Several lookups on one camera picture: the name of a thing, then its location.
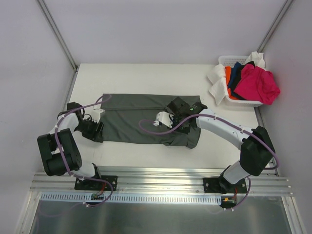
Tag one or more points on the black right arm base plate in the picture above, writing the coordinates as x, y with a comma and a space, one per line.
222, 186

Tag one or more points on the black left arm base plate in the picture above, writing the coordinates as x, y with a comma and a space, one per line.
91, 185

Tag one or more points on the pink t shirt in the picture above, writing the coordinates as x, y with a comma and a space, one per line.
266, 89

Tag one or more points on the blue t shirt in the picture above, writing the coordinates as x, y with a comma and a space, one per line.
233, 73

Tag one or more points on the white towel beside basket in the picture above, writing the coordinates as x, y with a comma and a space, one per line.
217, 76

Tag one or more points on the white t shirt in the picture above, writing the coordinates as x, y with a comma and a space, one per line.
257, 58

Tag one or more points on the aluminium mounting rail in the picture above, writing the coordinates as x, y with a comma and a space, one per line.
172, 181

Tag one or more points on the dark grey t shirt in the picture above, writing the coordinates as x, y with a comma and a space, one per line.
126, 115

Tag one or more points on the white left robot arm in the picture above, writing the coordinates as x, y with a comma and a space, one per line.
59, 152

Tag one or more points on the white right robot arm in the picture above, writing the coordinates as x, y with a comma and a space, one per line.
255, 146

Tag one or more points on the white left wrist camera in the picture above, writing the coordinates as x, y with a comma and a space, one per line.
96, 115

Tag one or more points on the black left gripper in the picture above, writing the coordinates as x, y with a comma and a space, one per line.
95, 131

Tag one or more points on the white plastic laundry basket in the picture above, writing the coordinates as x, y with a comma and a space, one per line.
231, 61

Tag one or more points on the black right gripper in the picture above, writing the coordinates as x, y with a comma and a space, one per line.
177, 107

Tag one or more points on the orange t shirt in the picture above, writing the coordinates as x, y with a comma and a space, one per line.
228, 70

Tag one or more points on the white slotted cable duct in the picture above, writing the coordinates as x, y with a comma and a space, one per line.
131, 198

